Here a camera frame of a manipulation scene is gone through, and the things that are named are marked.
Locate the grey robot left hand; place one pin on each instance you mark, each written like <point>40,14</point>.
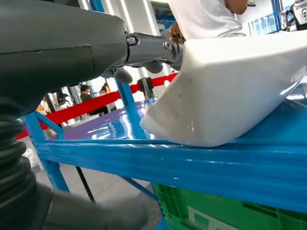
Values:
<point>60,47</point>

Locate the blue metal shelf rack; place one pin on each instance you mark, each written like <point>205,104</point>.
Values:
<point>191,171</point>

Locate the person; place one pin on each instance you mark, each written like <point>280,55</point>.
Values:
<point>203,19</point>
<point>85,95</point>

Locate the red barrier belt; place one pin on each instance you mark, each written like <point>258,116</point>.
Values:
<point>164,79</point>
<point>84,108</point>

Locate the black pole stanchion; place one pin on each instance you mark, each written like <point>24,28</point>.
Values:
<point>85,184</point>

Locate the green plastic crate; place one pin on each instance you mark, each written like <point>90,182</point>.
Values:
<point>215,209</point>

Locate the grey robot machine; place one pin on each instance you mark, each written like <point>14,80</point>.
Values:
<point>299,14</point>

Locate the chrome stanchion post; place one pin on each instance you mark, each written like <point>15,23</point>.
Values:
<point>146,87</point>

